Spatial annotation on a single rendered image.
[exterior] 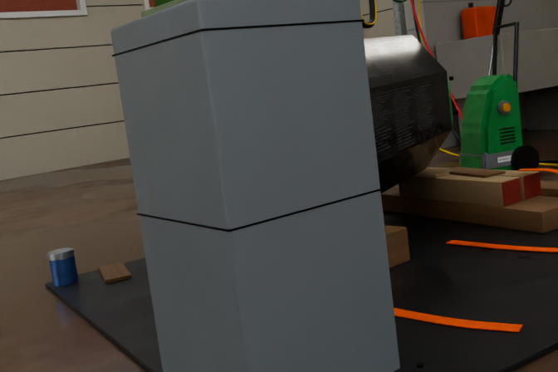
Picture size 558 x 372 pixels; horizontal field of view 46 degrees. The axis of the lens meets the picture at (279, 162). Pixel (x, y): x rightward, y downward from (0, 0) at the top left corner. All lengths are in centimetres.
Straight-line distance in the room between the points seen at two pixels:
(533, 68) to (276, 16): 433
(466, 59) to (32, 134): 532
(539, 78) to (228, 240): 453
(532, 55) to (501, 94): 160
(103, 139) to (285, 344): 764
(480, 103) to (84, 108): 589
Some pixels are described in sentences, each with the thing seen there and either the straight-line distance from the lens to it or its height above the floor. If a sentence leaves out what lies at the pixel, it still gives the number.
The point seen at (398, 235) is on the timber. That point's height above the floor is 12.
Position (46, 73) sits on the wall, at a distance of 866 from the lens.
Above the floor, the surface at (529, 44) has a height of 76.
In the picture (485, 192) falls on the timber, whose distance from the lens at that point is 278.
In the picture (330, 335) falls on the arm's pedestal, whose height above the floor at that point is 16.
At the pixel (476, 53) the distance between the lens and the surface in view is 533.
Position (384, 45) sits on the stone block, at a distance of 283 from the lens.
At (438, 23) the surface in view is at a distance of 567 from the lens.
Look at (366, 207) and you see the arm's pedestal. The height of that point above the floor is 40.
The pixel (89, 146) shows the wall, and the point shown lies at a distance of 878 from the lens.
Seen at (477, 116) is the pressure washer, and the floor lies 36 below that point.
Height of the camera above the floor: 67
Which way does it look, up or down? 6 degrees down
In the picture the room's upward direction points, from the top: 7 degrees counter-clockwise
